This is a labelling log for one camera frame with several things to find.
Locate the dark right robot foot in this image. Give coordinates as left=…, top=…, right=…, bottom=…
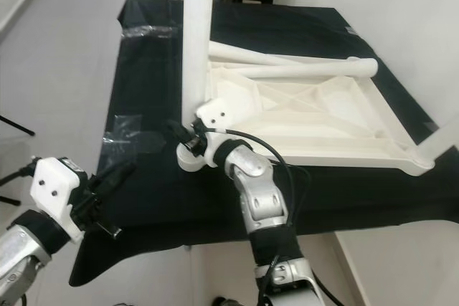
left=212, top=295, right=253, bottom=306

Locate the black table cloth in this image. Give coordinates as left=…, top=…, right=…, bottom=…
left=68, top=0, right=459, bottom=287

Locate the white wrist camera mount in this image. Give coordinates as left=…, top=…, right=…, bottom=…
left=195, top=98, right=234, bottom=171
left=30, top=157, right=88, bottom=242

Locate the black metal-legged chair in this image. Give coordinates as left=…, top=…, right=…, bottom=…
left=0, top=116, right=37, bottom=206

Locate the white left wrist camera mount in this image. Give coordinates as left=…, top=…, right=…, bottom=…
left=30, top=157, right=88, bottom=242

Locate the white plastic children table top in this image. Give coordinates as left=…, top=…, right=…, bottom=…
left=176, top=39, right=438, bottom=176

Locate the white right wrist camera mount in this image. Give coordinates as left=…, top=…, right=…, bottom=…
left=195, top=98, right=234, bottom=171

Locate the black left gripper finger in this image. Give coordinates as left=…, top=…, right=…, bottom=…
left=97, top=161, right=137, bottom=185
left=86, top=176, right=128, bottom=204

